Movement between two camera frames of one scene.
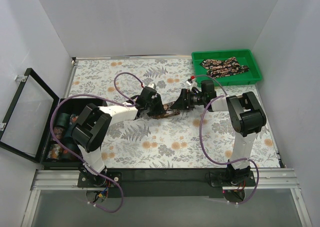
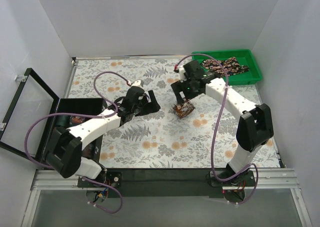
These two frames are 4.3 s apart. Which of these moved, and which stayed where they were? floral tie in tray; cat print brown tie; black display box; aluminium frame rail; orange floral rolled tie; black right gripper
Moved: cat print brown tie; black right gripper
Stayed: aluminium frame rail; floral tie in tray; black display box; orange floral rolled tie
